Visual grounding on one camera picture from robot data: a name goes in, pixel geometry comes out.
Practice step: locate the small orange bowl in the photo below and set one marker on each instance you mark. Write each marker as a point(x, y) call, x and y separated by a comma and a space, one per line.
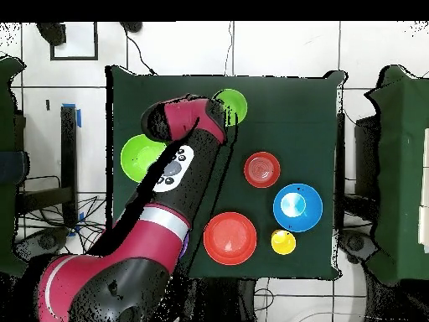
point(262, 169)

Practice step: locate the small green bowl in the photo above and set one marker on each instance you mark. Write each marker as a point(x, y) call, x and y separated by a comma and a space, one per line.
point(237, 104)

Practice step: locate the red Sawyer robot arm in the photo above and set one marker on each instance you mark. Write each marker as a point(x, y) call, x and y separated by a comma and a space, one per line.
point(140, 248)

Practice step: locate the large orange bowl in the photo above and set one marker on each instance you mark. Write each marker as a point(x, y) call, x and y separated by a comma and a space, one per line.
point(229, 238)

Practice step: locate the large purple bowl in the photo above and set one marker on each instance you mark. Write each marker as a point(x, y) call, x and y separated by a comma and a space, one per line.
point(185, 246)

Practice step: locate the large green bowl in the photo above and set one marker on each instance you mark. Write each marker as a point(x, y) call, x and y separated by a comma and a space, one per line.
point(134, 157)

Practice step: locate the blue bowl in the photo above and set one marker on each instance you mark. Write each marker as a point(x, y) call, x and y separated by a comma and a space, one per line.
point(298, 218)

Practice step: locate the yellow cup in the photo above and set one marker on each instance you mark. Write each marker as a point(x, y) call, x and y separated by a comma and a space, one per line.
point(283, 243)

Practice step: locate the dark green tablecloth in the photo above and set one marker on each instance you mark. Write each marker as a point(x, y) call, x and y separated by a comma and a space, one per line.
point(285, 110)

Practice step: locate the blue tape strip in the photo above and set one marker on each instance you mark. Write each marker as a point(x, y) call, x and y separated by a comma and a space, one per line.
point(79, 119)

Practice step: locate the black metal stand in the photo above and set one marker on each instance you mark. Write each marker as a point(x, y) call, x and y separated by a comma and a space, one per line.
point(68, 151)

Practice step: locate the black box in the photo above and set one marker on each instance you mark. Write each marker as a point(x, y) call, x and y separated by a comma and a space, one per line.
point(367, 157)

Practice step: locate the person's shoe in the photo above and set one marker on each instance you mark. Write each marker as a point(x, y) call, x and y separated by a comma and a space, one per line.
point(131, 27)
point(50, 33)

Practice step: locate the small black floor marker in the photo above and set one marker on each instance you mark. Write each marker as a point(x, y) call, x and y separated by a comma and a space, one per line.
point(48, 105)

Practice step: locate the black office chair base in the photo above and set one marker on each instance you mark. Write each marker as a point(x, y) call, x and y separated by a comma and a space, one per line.
point(43, 243)

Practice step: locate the green cloth side table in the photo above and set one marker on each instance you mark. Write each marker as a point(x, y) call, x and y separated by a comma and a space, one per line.
point(402, 167)
point(6, 218)

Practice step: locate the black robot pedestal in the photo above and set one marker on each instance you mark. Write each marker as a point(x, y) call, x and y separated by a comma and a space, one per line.
point(218, 302)

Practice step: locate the black square floor frame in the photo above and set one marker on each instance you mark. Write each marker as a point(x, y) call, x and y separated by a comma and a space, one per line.
point(73, 58)

